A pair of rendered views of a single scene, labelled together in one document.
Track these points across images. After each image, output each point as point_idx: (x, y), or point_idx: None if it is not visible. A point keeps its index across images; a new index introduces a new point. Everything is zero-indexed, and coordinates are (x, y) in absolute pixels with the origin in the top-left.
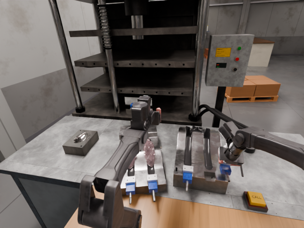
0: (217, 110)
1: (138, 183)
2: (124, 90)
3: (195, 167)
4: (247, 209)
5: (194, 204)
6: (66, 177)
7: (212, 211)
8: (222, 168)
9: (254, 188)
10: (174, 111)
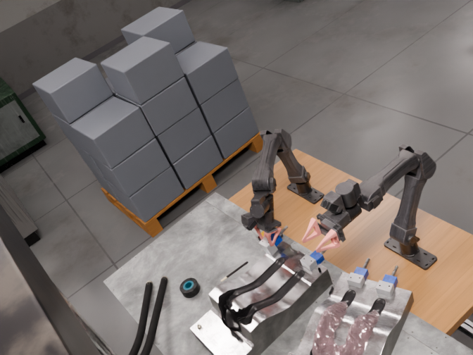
0: None
1: (375, 286)
2: None
3: (294, 266)
4: (284, 235)
5: (325, 257)
6: None
7: (315, 246)
8: (279, 236)
9: (253, 247)
10: None
